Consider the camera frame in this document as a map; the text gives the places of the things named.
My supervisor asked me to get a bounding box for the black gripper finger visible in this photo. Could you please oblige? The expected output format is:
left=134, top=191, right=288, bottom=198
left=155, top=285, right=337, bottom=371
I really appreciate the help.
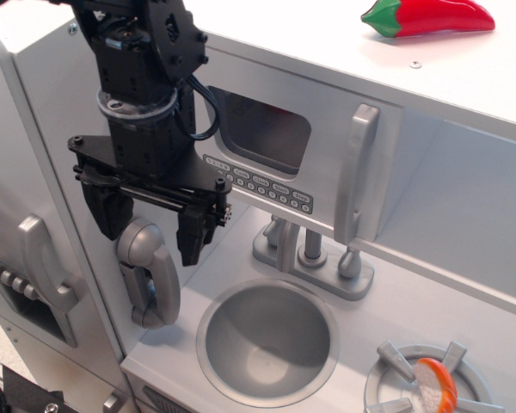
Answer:
left=82, top=182, right=133, bottom=241
left=176, top=206, right=217, bottom=267

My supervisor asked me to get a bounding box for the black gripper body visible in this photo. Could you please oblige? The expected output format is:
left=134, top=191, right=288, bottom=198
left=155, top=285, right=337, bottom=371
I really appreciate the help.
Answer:
left=68, top=116, right=231, bottom=225

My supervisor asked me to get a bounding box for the grey toy microwave door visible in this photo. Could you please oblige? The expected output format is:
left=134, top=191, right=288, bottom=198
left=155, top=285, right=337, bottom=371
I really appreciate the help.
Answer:
left=196, top=47, right=403, bottom=242

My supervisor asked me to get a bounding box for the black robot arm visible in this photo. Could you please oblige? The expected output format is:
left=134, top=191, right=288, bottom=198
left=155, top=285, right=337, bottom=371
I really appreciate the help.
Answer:
left=68, top=1, right=231, bottom=266

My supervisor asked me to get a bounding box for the grey toy telephone handset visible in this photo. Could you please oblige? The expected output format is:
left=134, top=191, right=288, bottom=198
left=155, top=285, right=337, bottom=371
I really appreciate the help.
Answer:
left=117, top=219, right=181, bottom=330

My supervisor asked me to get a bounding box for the grey ice dispenser panel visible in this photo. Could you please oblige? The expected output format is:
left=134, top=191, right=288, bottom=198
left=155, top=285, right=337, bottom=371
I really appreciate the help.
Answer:
left=0, top=262, right=77, bottom=348

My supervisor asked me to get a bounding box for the grey round sink bowl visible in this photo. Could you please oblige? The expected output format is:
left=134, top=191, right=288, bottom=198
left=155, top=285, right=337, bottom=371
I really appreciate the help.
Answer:
left=196, top=279, right=340, bottom=408

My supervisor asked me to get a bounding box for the grey toy faucet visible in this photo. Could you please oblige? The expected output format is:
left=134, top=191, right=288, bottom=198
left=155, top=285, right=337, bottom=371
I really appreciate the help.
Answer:
left=253, top=216, right=375, bottom=301

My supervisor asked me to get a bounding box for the white toy kitchen cabinet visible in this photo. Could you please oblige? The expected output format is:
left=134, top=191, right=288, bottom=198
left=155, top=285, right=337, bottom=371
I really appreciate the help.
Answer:
left=0, top=1, right=516, bottom=412

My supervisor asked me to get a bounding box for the grey toy stove burner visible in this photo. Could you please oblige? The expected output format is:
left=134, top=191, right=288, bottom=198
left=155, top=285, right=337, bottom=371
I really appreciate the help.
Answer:
left=364, top=341, right=505, bottom=412

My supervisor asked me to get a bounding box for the red toy chili pepper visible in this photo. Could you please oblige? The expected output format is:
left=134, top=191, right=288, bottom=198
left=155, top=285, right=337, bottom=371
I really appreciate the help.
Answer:
left=360, top=0, right=495, bottom=38

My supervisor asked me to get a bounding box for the orange salmon sushi toy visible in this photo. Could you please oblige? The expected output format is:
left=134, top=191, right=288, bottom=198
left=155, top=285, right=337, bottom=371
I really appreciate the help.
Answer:
left=413, top=358, right=458, bottom=413

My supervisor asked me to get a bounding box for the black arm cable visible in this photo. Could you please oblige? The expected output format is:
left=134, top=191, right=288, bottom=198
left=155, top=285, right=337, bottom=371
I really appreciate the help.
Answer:
left=171, top=75, right=219, bottom=141

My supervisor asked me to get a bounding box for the grey fridge door handle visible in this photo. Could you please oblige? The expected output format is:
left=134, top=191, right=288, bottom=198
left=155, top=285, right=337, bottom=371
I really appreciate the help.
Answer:
left=17, top=214, right=78, bottom=314

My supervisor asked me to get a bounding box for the grey oven handle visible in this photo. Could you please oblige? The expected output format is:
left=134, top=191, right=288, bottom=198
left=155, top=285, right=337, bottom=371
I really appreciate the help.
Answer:
left=102, top=392, right=124, bottom=413

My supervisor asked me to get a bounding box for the black bracket with cable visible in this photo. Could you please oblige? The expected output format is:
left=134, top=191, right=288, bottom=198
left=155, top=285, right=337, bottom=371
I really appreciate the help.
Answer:
left=0, top=363, right=69, bottom=412

